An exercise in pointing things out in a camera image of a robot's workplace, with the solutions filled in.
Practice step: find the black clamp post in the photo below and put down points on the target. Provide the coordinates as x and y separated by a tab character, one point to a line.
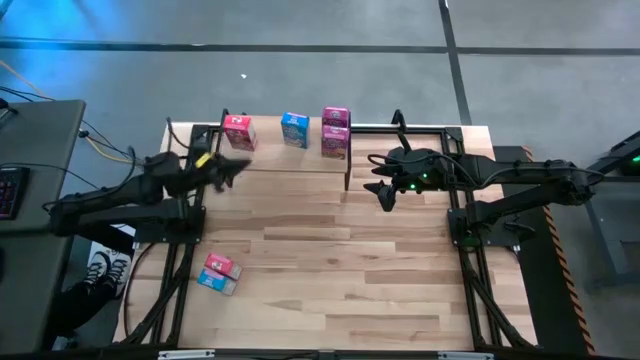
399	118

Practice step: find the wooden shelf with black legs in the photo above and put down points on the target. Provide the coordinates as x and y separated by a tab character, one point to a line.
280	160

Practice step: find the black backlit keyboard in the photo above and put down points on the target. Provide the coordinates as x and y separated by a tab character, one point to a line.
12	192

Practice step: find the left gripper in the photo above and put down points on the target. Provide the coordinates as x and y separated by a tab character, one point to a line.
210	175

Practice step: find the black desk base bar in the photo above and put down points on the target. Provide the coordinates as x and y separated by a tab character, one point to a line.
107	240

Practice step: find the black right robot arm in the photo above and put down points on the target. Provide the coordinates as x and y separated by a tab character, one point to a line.
525	172

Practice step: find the grey metal stand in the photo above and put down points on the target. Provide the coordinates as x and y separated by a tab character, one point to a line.
602	235

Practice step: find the white metal bracket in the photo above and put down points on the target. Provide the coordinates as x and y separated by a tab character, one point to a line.
186	354
465	355

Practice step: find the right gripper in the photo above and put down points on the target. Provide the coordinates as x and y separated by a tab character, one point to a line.
420	170

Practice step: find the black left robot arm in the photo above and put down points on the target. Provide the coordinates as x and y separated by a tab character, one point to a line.
120	195

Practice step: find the grey side cabinet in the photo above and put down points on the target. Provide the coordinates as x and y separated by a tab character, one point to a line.
30	290

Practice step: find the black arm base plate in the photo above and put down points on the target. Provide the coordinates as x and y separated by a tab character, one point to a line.
170	236
505	235

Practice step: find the black metal table frame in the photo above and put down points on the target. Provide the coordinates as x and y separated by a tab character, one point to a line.
430	131

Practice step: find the red cereal box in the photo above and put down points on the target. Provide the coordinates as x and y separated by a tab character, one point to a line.
240	132
222	265

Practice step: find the blue cereal box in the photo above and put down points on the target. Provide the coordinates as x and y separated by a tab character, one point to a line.
295	130
215	281

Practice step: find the person's leg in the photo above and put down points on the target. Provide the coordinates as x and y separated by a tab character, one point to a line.
75	310

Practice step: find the black mat with orange stripe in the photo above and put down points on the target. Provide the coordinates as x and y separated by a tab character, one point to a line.
537	300

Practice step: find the purple Raisin Bran cereal box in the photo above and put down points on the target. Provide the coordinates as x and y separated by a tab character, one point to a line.
334	142
335	116

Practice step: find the black white sneaker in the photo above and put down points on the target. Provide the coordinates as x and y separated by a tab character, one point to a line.
97	265
119	272

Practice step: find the grey desk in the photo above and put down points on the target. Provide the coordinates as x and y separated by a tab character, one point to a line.
45	145

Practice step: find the yellow tag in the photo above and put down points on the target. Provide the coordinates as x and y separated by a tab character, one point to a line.
203	160

